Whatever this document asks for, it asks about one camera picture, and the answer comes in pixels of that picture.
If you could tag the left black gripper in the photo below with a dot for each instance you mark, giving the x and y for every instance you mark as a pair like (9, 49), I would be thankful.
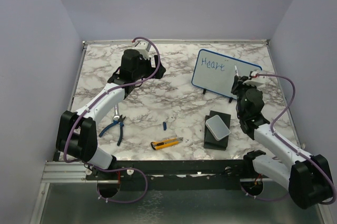
(151, 69)

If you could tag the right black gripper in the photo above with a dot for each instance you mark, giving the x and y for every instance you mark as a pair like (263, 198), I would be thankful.
(239, 84)

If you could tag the blue whiteboard marker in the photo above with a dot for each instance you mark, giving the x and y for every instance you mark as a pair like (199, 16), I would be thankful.
(236, 71)

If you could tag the blue framed whiteboard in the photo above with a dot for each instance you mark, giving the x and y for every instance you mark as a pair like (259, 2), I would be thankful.
(215, 72)

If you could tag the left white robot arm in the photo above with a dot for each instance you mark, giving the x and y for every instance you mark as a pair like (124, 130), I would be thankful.
(77, 134)

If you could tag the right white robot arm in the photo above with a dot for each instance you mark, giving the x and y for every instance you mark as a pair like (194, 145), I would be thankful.
(306, 177)

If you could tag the grey white eraser case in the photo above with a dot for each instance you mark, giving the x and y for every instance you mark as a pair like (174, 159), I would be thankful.
(217, 127)

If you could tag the silver wrench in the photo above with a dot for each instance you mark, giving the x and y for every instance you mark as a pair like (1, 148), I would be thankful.
(116, 113)

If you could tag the black box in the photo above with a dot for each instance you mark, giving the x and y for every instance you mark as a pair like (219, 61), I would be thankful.
(209, 140)

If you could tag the yellow utility knife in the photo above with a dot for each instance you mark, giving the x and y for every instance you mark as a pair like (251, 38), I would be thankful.
(157, 145)

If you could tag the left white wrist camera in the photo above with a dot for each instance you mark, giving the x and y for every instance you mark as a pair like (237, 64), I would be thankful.
(143, 48)

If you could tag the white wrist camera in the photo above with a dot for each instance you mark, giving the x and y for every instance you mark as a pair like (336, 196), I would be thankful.
(255, 80)
(143, 48)

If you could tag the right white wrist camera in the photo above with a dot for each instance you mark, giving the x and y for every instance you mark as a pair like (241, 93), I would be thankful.
(255, 80)

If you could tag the black mounting base rail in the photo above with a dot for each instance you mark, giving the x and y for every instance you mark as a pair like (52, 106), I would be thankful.
(192, 174)

